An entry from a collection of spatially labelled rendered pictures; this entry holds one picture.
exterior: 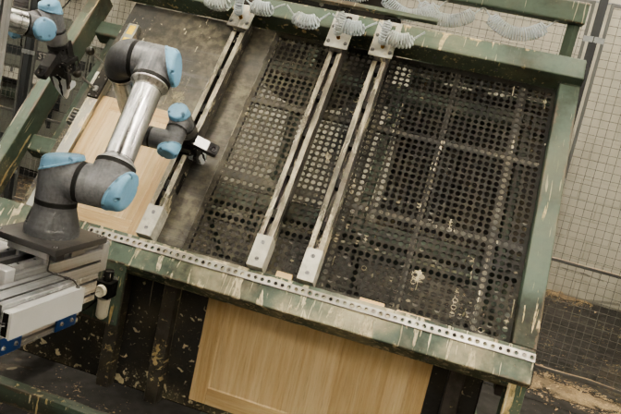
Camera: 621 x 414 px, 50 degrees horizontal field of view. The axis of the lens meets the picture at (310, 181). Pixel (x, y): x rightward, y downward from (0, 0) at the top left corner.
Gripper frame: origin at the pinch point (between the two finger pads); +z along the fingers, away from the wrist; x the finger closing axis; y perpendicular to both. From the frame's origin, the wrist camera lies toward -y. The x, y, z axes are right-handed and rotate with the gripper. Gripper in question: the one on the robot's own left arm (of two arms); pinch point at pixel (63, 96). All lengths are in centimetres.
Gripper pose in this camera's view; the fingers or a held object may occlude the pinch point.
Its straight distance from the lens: 263.8
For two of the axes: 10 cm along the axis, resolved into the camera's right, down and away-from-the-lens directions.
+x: -9.1, -2.6, 3.2
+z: -0.3, 8.2, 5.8
